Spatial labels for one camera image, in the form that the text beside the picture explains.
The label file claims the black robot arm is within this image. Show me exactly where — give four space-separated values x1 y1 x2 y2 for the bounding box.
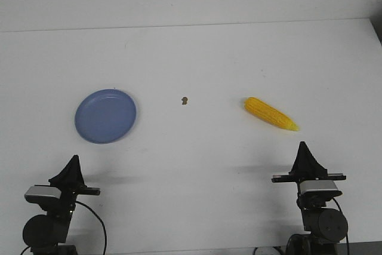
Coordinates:
23 155 100 254
272 142 349 244

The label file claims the blue round plate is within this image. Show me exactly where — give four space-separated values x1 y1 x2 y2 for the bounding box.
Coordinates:
74 89 137 144

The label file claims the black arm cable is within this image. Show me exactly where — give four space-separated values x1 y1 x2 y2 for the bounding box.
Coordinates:
74 201 107 254
331 197 350 245

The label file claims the yellow corn cob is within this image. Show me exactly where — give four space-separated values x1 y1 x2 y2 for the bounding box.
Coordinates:
244 97 300 131

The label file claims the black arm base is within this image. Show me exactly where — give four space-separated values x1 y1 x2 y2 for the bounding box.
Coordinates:
20 245 78 255
285 234 338 255

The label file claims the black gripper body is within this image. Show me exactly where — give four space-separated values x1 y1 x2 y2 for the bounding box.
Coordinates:
271 173 346 210
47 185 100 216

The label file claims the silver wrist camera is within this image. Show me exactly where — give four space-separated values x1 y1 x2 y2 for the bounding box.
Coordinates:
300 180 343 198
24 185 61 204

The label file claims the small brown table chip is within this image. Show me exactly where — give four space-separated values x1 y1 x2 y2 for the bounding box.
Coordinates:
181 97 188 105

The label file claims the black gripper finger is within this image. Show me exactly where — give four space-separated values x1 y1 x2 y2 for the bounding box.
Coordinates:
73 155 85 186
48 156 75 188
305 143 328 174
289 141 305 174

